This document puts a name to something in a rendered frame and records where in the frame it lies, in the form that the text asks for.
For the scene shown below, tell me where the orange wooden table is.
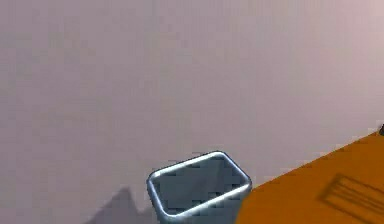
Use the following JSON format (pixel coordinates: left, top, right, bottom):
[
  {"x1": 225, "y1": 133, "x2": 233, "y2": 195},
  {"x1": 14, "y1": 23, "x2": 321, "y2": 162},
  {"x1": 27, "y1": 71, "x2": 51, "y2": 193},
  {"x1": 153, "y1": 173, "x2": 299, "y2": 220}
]
[{"x1": 235, "y1": 130, "x2": 384, "y2": 224}]

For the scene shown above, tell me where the blue-grey metal trash can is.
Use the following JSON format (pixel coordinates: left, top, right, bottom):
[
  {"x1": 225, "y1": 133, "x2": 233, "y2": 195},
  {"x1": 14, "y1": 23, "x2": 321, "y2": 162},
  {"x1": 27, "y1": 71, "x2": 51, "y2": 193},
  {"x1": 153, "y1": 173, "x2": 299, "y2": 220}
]
[{"x1": 145, "y1": 150, "x2": 253, "y2": 224}]

